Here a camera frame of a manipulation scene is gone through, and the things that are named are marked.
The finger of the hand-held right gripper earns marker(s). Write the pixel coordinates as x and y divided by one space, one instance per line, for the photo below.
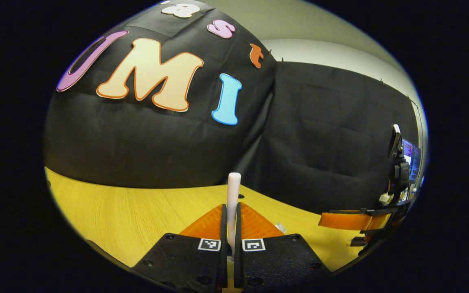
348 221

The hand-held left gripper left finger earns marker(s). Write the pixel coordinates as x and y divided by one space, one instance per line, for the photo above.
223 244

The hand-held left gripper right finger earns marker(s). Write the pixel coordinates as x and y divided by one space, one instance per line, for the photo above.
238 244

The white toothbrush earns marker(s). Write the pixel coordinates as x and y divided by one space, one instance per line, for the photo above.
233 195

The computer monitor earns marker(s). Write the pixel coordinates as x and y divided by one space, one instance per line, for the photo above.
413 158

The black backdrop cloth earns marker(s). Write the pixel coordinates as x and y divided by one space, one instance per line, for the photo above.
136 142

